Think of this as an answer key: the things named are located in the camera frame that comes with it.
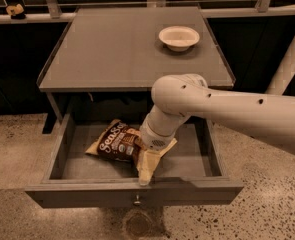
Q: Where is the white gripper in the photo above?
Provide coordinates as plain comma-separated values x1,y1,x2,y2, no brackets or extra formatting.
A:
137,121,177,186

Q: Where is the brown chip bag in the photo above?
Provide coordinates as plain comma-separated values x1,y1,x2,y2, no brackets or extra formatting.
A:
85,119,151,168

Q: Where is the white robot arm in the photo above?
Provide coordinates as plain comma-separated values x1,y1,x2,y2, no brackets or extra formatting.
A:
138,36,295,186

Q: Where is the grey open drawer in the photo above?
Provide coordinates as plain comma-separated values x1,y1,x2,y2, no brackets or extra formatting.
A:
25,114,243,208

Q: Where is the metal drawer knob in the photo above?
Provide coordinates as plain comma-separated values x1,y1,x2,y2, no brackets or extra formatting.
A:
133,194,142,207

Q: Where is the grey cabinet with counter top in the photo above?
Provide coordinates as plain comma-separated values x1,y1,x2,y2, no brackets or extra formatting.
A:
37,7,235,120

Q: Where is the round floor drain cover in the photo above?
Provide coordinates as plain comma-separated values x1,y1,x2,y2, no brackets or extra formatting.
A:
122,209,154,238

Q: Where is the white paper bowl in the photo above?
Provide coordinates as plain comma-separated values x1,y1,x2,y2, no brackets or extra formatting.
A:
158,26,200,52

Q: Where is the small yellow black object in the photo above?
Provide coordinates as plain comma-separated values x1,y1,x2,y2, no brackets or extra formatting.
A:
6,4,25,19

